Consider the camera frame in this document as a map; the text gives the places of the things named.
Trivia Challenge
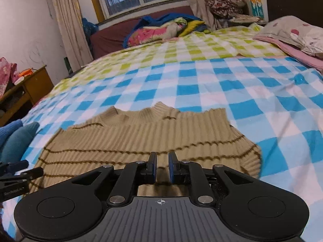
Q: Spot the pink floral cloth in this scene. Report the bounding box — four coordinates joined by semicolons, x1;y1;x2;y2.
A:
0;57;18;96

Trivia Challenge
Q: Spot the stack of papers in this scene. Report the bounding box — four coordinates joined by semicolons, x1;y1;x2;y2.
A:
228;15;265;24

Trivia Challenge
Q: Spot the yellow cloth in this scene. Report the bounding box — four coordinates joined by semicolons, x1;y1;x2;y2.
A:
178;20;210;37

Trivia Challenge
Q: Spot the maroon sofa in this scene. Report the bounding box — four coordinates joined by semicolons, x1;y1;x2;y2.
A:
89;5;193;58

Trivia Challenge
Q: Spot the person's left hand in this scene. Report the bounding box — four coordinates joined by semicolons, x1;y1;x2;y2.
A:
0;120;40;165

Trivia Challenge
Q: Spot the orange and blue package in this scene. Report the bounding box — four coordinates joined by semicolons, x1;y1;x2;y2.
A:
249;0;265;19

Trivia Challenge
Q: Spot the beige curtain beside headboard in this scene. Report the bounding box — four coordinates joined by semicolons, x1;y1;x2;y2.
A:
178;0;220;31

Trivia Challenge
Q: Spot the beige curtain beside wall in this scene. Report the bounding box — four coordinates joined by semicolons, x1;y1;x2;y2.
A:
48;0;94;72

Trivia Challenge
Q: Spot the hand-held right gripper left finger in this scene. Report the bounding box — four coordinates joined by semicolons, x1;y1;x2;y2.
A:
72;152;158;206

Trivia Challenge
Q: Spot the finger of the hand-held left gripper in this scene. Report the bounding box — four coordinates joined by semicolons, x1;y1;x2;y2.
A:
0;167;44;182
0;160;29;175

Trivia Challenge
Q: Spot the white pillow with pink dots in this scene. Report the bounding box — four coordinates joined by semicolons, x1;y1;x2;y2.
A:
260;15;323;57

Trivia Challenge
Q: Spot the pile of folded bedding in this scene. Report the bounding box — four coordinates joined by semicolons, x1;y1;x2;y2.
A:
124;13;202;48

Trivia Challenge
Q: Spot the floral cloth bundle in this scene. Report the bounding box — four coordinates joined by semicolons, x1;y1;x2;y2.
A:
204;0;246;18

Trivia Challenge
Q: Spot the wooden bedside table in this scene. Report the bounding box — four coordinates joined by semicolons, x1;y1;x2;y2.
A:
0;65;55;128

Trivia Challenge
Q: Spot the pink floral quilt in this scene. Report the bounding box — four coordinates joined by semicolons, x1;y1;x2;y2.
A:
127;26;174;47

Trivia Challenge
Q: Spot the tan striped knit sweater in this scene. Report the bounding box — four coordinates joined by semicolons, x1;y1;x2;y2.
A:
28;101;263;197

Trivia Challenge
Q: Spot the checked bedsheet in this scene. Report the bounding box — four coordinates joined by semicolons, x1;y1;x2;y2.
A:
0;23;323;237

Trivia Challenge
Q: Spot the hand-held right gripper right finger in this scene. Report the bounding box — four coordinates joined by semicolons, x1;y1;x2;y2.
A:
168;151;256;204

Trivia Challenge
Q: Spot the blue bag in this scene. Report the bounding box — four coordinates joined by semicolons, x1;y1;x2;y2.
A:
81;18;99;46

